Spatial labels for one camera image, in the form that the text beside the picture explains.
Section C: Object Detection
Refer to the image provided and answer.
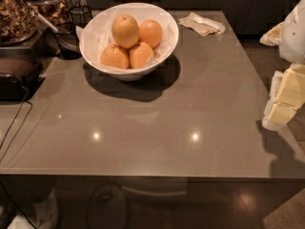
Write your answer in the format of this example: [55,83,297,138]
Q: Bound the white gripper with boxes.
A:
[259,0,305,131]

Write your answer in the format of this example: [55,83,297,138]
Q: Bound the yellowish orange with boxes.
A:
[112,14,139,49]

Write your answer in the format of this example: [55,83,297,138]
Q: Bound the back right orange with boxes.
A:
[139,19,163,49]

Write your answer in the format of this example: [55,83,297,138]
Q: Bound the front right orange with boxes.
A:
[129,42,154,69]

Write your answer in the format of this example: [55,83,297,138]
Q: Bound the white ceramic bowl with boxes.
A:
[78,2,180,82]

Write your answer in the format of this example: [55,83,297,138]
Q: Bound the front left orange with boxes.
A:
[100,45,129,69]

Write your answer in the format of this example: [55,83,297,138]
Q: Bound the crumpled paper napkins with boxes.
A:
[178,12,226,36]

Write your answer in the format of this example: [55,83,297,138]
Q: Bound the dark glass container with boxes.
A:
[54,22,82,60]

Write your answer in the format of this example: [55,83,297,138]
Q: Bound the small glass snack jar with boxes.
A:
[26,0,71,26]

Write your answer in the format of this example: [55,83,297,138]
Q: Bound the black appliance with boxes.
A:
[0,49,44,101]

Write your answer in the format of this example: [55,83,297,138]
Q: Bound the large glass snack jar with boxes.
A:
[0,0,37,47]

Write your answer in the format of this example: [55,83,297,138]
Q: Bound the black wire cup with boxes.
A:
[70,5,92,28]

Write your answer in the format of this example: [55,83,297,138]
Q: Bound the white scoop handle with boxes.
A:
[31,10,59,32]

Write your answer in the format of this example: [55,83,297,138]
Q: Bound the black power cable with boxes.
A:
[0,72,34,162]

